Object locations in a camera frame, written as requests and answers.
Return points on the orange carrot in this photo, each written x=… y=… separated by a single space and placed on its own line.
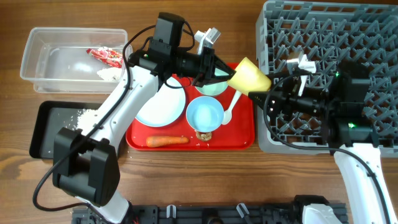
x=158 y=141

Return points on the black waste tray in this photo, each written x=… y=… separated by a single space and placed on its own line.
x=52 y=117

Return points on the white plastic spoon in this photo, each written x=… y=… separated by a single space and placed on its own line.
x=228 y=113

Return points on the green saucer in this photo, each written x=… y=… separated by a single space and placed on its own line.
x=216 y=88

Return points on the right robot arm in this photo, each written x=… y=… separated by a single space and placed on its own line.
x=347 y=134

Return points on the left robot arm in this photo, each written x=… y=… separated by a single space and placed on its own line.
x=85 y=161

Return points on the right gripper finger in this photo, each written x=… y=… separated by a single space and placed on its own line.
x=259 y=98
x=281 y=75

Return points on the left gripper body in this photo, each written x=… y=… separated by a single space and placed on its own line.
x=207 y=68

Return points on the grey dishwasher rack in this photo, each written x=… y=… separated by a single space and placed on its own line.
x=328 y=33

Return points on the light blue plate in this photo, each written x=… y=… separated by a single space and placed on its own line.
x=165 y=107

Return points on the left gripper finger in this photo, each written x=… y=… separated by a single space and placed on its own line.
x=221 y=65
x=202 y=80

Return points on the red serving tray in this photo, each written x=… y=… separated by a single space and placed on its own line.
x=238 y=134

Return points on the rice and food scraps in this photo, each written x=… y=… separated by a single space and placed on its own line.
x=86 y=120

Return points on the light blue bowl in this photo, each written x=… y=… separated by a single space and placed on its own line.
x=205 y=114

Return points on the brown food scrap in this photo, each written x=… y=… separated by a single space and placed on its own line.
x=203 y=136

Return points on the clear plastic bin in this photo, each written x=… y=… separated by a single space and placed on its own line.
x=55 y=59

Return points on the red snack wrapper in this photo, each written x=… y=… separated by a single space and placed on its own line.
x=107 y=56

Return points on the yellow plastic cup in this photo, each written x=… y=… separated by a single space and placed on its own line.
x=249 y=78

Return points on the white tissue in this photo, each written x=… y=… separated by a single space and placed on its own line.
x=110 y=74

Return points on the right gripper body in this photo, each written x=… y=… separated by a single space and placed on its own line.
x=312 y=101

